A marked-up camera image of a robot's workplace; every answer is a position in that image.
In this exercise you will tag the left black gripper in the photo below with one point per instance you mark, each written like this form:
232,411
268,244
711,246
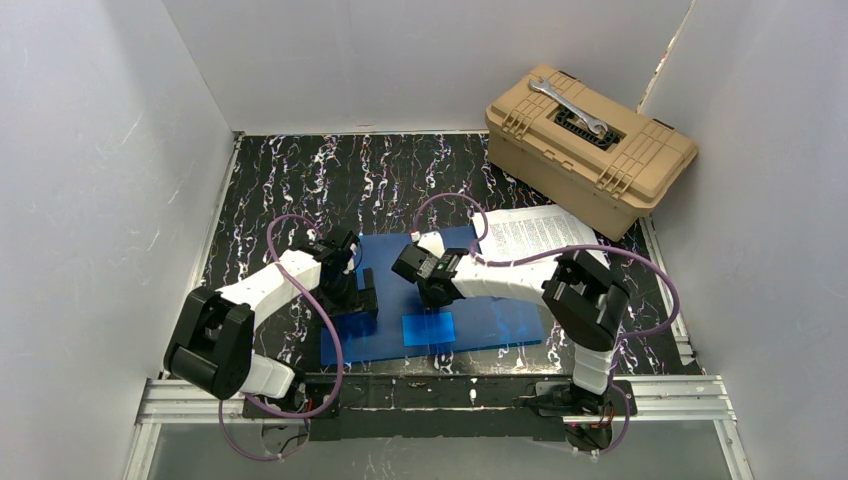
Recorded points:
357,299

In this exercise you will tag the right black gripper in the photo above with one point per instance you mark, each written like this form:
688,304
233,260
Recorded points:
409,263

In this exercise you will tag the blue plastic folder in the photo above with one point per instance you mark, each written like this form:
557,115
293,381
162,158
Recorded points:
403,328

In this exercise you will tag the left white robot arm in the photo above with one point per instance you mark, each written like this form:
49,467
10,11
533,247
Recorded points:
212,343

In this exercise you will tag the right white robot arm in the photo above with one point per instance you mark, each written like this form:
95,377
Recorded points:
578,290

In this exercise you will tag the white printed paper files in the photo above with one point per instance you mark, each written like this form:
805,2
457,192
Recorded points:
521,232

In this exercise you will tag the tan plastic toolbox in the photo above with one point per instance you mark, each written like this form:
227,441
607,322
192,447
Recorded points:
608,182

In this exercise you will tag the silver open-end wrench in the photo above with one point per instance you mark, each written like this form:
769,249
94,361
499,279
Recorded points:
592,124

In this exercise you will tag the aluminium frame rail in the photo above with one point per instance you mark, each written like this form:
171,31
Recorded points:
659,398

